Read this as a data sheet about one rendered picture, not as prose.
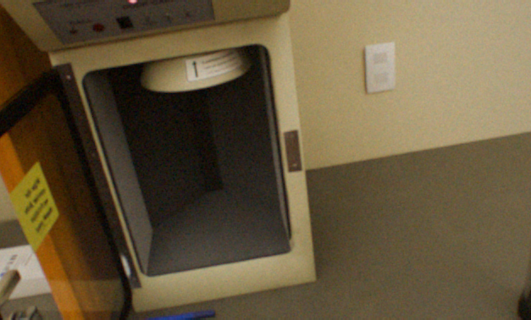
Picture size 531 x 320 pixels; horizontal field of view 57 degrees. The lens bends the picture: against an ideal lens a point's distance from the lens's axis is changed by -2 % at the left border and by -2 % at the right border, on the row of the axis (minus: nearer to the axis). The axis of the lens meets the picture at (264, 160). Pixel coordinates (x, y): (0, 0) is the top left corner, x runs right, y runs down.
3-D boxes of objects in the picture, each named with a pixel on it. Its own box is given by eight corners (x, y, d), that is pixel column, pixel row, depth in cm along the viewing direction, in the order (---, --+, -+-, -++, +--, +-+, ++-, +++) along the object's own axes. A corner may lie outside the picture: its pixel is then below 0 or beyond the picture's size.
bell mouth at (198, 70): (146, 64, 86) (138, 33, 83) (247, 48, 87) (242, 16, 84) (134, 100, 70) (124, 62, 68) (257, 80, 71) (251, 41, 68)
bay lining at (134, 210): (153, 200, 104) (108, 32, 88) (275, 179, 106) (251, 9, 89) (141, 276, 83) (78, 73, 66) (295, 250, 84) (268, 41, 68)
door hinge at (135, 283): (127, 289, 84) (52, 65, 66) (142, 287, 84) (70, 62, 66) (126, 295, 82) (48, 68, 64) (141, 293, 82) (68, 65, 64)
